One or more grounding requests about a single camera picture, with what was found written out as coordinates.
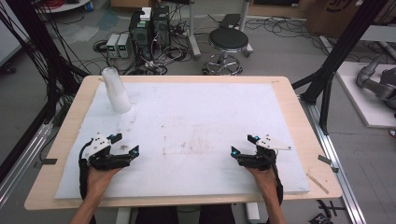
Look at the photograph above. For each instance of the grey metal stand leg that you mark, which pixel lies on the grey metal stand leg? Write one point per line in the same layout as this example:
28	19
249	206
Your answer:
193	37
246	18

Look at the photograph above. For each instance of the black round stool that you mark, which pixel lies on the black round stool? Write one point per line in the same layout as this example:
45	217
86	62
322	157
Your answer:
229	39

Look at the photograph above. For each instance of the black metal frame stand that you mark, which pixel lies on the black metal frame stand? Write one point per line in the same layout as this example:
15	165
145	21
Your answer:
34	46
339	49

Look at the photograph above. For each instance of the thin wooden stick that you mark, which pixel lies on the thin wooden stick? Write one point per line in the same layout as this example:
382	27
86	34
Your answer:
317	183

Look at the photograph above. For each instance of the person's right hand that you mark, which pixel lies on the person's right hand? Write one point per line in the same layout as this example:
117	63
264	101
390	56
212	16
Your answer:
266	183

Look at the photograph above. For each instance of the black flat floor device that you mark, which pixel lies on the black flat floor device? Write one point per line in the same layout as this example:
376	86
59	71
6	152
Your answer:
232	20

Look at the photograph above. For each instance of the light wooden table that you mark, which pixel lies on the light wooden table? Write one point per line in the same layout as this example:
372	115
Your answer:
314	124

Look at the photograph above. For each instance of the stack of translucent plastic cups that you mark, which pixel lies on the stack of translucent plastic cups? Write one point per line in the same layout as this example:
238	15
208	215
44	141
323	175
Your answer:
115	93

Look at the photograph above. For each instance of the white table leg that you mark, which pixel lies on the white table leg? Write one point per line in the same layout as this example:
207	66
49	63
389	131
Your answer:
252	213
124	215

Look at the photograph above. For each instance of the round white table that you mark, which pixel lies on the round white table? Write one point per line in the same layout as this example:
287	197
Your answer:
65	5

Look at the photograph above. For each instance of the small white box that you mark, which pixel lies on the small white box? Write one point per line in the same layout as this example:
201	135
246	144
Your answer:
145	14

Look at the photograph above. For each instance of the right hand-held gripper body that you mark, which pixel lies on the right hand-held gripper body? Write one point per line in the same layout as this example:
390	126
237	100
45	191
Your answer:
260	160

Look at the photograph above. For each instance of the black computer tower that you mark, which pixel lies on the black computer tower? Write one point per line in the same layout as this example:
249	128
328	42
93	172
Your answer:
161	26
140	37

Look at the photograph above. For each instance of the brown cardboard box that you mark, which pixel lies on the brown cardboard box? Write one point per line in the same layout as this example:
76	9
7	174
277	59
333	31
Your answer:
330	15

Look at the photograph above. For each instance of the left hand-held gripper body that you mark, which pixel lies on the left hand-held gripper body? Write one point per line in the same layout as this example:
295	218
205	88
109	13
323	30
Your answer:
102	160

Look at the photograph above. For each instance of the aluminium floor rail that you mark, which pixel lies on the aluminium floor rail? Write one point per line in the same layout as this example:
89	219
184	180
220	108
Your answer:
333	161
21	161

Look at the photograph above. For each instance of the blue tape roll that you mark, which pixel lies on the blue tape roll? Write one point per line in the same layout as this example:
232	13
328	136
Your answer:
89	6

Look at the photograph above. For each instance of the black tape strip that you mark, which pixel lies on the black tape strip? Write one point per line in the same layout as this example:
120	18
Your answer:
49	161
324	160

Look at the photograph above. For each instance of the person's left hand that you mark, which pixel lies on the person's left hand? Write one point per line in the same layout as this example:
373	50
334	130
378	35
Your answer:
98	182

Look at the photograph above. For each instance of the black parts on floor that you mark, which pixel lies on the black parts on floor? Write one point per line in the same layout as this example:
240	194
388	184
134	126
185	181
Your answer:
327	213

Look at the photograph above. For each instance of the grey bench power supply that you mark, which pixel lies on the grey bench power supply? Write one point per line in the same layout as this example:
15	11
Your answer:
124	46
112	46

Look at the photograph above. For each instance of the person's legs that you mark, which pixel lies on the person's legs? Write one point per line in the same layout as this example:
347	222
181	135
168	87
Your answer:
186	215

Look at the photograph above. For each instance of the white floor board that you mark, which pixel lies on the white floor board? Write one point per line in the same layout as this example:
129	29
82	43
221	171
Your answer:
361	102

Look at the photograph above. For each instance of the white foam mat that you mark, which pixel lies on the white foam mat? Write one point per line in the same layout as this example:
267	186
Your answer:
193	118

